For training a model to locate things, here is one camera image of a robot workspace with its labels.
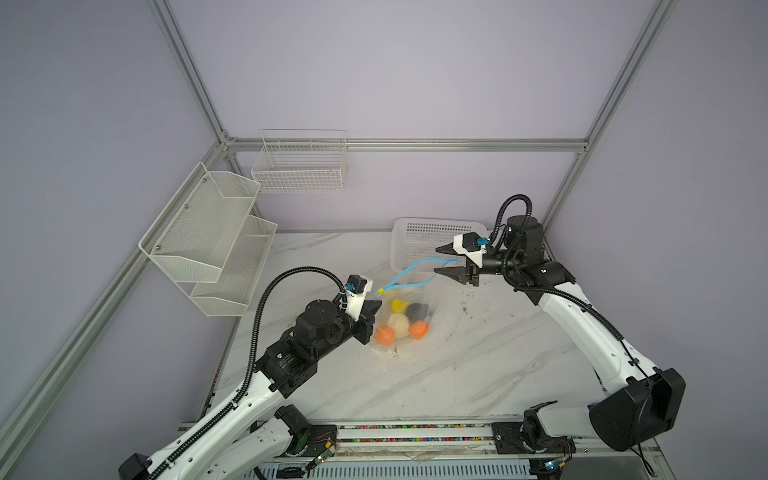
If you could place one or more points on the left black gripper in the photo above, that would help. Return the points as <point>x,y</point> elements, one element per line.
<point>365,319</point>

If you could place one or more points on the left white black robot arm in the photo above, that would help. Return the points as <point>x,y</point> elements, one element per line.
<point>254,424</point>

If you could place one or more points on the orange tangerine top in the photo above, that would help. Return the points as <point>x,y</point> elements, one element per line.
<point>418,329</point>

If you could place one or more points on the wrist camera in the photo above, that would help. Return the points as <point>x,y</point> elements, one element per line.
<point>472,246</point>
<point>357,288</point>

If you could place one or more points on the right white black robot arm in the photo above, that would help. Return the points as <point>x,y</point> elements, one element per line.
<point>641,401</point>

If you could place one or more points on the white garlic bulb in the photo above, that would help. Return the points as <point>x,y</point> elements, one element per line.
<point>400,324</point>

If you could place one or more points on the orange tangerine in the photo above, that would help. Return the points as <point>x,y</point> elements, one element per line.
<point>384,336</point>
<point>418,329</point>

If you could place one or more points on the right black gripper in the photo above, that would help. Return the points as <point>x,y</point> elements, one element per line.
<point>460,275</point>

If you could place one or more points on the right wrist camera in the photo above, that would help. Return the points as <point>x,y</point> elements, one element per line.
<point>472,246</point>

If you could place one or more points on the white perforated plastic basket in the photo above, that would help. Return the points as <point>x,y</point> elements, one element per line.
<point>414,240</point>

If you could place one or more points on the white mesh two-tier shelf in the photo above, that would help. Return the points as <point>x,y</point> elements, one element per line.
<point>209,242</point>

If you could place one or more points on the clear zip top bag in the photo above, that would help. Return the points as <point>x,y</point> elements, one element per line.
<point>428,292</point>

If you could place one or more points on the small yellow lemon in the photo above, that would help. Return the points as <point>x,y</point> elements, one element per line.
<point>398,305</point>

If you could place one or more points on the white wire wall basket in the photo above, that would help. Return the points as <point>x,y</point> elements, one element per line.
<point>301,161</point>

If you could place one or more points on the aluminium front rail base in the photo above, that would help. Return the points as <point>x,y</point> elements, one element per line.
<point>397,450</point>

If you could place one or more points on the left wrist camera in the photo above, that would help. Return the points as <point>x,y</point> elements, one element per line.
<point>357,288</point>

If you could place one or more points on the dark avocado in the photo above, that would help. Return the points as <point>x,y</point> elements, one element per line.
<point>417,312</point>

